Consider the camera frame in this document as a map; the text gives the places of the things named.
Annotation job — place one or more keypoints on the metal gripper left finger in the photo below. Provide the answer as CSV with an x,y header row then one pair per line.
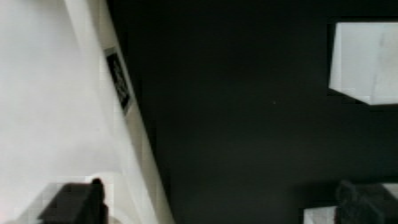
x,y
76,206

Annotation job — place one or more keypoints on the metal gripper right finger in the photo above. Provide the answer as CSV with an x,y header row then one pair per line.
x,y
360,203

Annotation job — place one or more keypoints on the white square tabletop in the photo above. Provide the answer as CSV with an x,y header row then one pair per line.
x,y
72,137

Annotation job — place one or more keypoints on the white table leg with tag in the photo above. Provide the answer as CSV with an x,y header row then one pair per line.
x,y
364,62

